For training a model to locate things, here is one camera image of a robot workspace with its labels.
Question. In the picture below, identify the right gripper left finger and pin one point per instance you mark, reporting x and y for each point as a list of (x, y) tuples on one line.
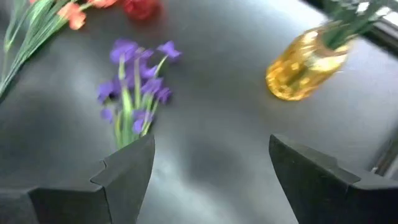
[(77, 202)]

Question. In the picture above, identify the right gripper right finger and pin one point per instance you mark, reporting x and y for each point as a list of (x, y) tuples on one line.
[(335, 199)]

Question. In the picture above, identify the purple artificial flower bunch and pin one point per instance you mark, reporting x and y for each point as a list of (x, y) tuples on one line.
[(149, 85)]

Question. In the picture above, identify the orange artificial flower bunch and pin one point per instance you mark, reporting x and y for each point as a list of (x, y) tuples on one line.
[(74, 17)]

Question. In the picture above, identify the yellow glass vase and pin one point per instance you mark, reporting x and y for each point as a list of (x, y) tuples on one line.
[(298, 71)]

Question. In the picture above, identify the red glass vase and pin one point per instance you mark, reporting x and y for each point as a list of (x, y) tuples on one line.
[(140, 7)]

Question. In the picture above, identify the black table mat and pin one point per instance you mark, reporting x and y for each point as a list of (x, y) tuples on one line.
[(217, 109)]

